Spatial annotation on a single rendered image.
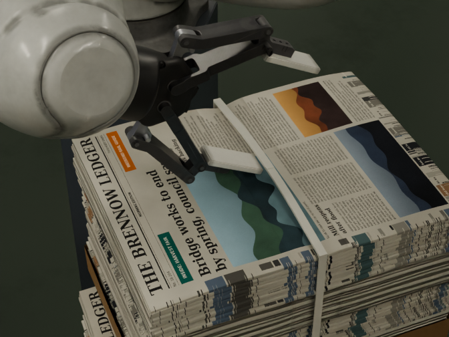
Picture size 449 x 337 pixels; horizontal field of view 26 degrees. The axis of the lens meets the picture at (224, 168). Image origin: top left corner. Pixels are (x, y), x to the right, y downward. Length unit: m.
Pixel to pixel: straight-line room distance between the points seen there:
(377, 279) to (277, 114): 0.24
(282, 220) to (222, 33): 0.21
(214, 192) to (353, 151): 0.17
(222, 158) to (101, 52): 0.40
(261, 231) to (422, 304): 0.24
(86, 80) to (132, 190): 0.39
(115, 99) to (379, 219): 0.43
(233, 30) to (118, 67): 0.29
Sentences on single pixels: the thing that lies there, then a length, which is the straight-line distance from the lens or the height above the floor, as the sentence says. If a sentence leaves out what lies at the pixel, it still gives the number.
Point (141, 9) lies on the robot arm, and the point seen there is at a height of 1.08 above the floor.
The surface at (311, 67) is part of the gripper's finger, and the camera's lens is 1.03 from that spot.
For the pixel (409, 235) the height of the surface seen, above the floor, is 1.05.
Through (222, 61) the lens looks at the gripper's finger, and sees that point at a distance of 0.98.
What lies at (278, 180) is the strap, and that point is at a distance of 1.06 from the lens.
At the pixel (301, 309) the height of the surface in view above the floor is 0.98.
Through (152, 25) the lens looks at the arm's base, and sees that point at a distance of 1.37.
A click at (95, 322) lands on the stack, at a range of 1.26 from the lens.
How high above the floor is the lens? 1.77
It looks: 40 degrees down
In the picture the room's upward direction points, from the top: straight up
